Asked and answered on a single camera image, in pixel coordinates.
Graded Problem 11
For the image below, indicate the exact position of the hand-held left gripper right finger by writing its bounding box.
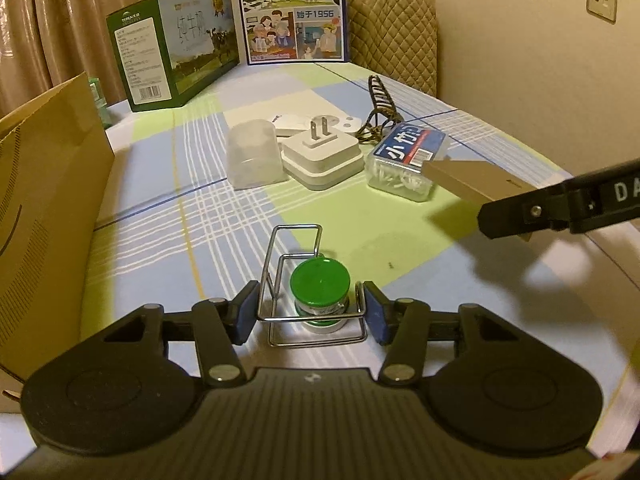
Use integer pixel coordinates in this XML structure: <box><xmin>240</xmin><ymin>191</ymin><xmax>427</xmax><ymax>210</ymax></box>
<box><xmin>362</xmin><ymin>281</ymin><xmax>521</xmax><ymax>386</ymax></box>

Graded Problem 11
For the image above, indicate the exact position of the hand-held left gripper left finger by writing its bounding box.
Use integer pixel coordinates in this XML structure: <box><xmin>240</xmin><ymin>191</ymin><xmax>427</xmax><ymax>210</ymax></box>
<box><xmin>102</xmin><ymin>280</ymin><xmax>261</xmax><ymax>389</ymax></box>

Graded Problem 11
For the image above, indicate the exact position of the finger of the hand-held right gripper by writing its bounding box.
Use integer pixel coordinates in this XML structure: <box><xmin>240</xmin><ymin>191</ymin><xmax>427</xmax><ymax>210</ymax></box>
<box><xmin>477</xmin><ymin>179</ymin><xmax>575</xmax><ymax>241</ymax></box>

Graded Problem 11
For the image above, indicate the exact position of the small tan box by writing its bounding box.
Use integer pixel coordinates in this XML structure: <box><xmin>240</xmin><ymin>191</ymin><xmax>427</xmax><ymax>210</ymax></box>
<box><xmin>424</xmin><ymin>158</ymin><xmax>542</xmax><ymax>206</ymax></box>

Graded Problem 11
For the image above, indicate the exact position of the green lid jar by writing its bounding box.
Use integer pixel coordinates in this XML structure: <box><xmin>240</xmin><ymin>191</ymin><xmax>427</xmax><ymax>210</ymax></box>
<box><xmin>290</xmin><ymin>255</ymin><xmax>351</xmax><ymax>335</ymax></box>

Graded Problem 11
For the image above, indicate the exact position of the metal wire rack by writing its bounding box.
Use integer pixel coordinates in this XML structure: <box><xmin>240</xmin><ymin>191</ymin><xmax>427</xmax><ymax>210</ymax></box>
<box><xmin>256</xmin><ymin>223</ymin><xmax>371</xmax><ymax>347</ymax></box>

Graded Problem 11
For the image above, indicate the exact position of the clear cotton swab box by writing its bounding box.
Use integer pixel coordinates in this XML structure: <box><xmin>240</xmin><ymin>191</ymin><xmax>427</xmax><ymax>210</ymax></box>
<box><xmin>364</xmin><ymin>122</ymin><xmax>451</xmax><ymax>204</ymax></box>

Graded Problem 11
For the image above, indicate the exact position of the translucent plastic cup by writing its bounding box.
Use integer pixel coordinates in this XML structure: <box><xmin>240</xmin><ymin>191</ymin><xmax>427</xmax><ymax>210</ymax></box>
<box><xmin>227</xmin><ymin>119</ymin><xmax>287</xmax><ymax>191</ymax></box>

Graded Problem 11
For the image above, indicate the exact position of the white power adapter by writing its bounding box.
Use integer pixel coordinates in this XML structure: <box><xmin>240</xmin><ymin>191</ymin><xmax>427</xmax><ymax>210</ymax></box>
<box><xmin>281</xmin><ymin>116</ymin><xmax>364</xmax><ymax>192</ymax></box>

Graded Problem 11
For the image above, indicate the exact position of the large cardboard box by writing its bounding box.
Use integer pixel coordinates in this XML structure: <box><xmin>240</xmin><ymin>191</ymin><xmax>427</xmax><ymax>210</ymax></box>
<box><xmin>0</xmin><ymin>72</ymin><xmax>117</xmax><ymax>414</ymax></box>

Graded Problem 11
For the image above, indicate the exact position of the plaid tablecloth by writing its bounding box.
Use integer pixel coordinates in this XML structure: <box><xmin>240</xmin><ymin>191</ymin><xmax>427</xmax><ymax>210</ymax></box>
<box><xmin>75</xmin><ymin>60</ymin><xmax>640</xmax><ymax>463</ymax></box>

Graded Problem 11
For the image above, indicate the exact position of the white remote control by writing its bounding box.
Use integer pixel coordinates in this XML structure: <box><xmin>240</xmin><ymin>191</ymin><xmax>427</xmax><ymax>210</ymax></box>
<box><xmin>270</xmin><ymin>111</ymin><xmax>364</xmax><ymax>137</ymax></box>

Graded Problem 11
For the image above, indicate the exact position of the beige quilted chair back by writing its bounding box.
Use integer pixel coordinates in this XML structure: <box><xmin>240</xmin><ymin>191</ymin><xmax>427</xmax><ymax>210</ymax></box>
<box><xmin>345</xmin><ymin>0</ymin><xmax>439</xmax><ymax>99</ymax></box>

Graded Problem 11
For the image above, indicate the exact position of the green wrapped tissue pack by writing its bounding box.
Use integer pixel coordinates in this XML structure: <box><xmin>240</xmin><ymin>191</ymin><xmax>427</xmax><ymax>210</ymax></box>
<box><xmin>87</xmin><ymin>76</ymin><xmax>111</xmax><ymax>129</ymax></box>

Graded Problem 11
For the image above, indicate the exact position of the green milk carton box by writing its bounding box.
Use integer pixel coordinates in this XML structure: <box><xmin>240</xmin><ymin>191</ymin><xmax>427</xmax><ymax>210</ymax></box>
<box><xmin>105</xmin><ymin>0</ymin><xmax>240</xmax><ymax>113</ymax></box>

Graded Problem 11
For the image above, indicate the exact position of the blue milk carton box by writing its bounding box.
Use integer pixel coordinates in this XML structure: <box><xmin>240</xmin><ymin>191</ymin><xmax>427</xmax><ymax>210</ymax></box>
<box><xmin>234</xmin><ymin>0</ymin><xmax>349</xmax><ymax>66</ymax></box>

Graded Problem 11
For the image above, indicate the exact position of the brown patterned curtain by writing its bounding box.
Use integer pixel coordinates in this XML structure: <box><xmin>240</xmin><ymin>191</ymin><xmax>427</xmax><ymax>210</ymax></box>
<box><xmin>0</xmin><ymin>0</ymin><xmax>237</xmax><ymax>122</ymax></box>

